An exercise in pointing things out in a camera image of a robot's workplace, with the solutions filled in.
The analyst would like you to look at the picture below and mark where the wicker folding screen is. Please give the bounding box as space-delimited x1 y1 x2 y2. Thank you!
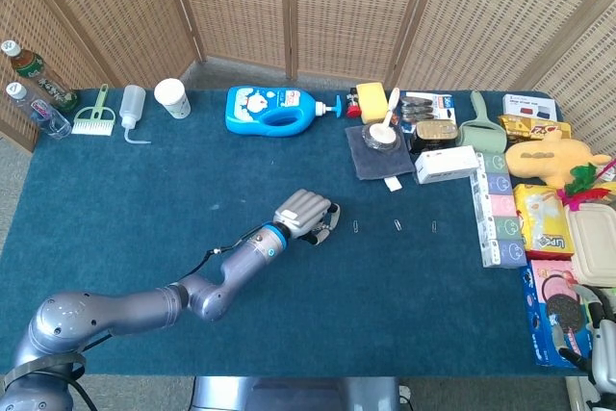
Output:
0 0 616 157

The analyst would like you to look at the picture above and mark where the small red capped item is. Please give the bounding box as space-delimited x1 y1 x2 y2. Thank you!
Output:
345 88 362 119

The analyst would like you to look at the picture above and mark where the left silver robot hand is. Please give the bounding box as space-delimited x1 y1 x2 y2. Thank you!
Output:
272 188 342 246

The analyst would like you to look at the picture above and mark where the green hand brush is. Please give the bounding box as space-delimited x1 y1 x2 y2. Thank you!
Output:
70 84 117 137

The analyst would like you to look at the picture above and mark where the white paper cup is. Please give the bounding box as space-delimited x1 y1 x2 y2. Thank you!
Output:
153 78 193 120

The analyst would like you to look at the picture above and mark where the white box red blue print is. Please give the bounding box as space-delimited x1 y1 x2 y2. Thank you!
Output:
501 93 558 122

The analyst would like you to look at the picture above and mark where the blue cookie box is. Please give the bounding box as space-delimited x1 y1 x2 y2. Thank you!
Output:
519 259 596 368

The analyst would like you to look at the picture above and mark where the green tea bottle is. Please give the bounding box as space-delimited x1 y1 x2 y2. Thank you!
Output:
0 39 80 112

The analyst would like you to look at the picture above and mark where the yellow sponge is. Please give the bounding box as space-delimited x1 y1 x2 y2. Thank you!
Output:
354 82 390 125

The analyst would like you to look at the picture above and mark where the blue table carpet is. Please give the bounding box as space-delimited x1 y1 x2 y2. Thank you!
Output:
0 88 616 378

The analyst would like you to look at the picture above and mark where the white carton box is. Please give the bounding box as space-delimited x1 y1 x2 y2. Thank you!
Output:
413 144 480 186

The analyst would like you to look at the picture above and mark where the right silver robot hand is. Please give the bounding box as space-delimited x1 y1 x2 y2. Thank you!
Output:
551 284 616 396

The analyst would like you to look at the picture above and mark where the beige lunch container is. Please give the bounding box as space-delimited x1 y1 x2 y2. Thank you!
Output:
563 203 616 288

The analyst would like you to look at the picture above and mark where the gold snack packet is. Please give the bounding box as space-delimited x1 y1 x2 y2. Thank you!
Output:
497 114 573 145

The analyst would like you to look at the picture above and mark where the black gold meat tin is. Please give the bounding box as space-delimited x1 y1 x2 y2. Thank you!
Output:
408 118 460 156

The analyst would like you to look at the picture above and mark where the green red feather toy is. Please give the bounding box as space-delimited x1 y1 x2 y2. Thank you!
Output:
555 158 616 213

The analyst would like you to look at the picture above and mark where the steel scrubber with white handle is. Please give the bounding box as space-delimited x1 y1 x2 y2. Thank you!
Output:
361 87 402 152

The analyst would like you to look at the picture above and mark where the yellow biscuit packet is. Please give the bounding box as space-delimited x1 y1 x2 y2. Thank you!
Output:
512 183 577 261

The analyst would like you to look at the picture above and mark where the grey cleaning cloth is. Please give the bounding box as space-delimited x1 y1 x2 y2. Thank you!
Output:
345 122 418 193

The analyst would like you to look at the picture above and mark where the yellow plush toy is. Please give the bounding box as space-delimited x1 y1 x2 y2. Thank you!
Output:
503 129 612 190

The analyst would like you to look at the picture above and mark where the binder clip pack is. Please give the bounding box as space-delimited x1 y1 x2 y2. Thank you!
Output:
398 90 457 133

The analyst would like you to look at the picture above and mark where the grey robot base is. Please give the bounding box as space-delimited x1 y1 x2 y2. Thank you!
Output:
190 375 410 411

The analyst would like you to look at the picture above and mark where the white squeeze wash bottle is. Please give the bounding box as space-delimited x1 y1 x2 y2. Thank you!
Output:
117 85 152 145

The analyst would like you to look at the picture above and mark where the long pastel smiley box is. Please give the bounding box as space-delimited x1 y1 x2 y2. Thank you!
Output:
469 150 529 270

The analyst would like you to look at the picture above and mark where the blue detergent pump bottle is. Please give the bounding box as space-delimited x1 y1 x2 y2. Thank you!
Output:
224 86 343 139

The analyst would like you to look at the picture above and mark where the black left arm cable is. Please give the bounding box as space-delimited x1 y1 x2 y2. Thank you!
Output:
171 232 265 286

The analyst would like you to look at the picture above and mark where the clear water bottle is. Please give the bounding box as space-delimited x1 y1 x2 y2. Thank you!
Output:
5 82 72 141

